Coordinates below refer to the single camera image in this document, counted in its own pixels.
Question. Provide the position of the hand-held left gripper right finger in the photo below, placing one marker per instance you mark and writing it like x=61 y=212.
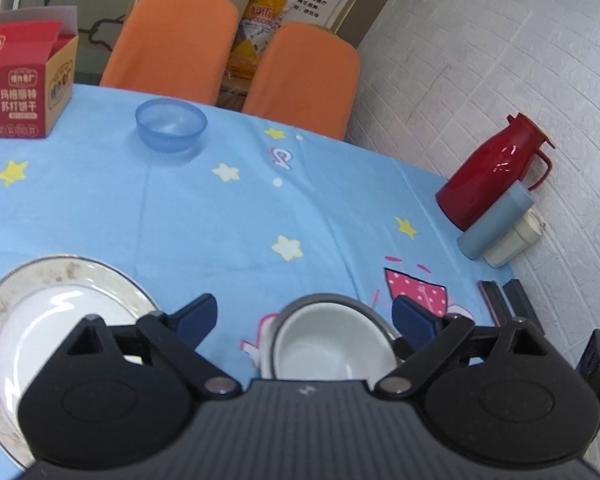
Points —
x=415 y=322

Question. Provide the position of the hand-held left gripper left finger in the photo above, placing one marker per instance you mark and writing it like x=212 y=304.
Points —
x=197 y=317

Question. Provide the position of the white ceramic bowl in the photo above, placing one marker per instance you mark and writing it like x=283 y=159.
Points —
x=280 y=315
x=330 y=340

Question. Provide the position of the white gold-rimmed plate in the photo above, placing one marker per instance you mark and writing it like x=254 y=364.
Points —
x=45 y=320

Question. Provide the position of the smartphone in clear case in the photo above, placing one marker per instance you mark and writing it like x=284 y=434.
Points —
x=491 y=300

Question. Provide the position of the blue cartoon tablecloth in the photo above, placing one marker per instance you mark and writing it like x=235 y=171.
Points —
x=230 y=220

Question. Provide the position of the cream cup with lid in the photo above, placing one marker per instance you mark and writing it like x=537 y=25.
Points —
x=512 y=242

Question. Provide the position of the grey-blue bottle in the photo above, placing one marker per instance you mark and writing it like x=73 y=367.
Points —
x=495 y=222

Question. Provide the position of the red thermos jug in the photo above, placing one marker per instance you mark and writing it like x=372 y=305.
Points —
x=485 y=175

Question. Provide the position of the blue plastic bowl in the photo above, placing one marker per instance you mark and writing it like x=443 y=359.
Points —
x=170 y=127

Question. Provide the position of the orange chair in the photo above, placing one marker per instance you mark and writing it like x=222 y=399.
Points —
x=175 y=40
x=305 y=80

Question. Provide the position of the red cracker box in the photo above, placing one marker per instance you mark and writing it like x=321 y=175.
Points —
x=20 y=90

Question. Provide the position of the yellow snack bag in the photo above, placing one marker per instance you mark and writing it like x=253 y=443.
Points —
x=257 y=35

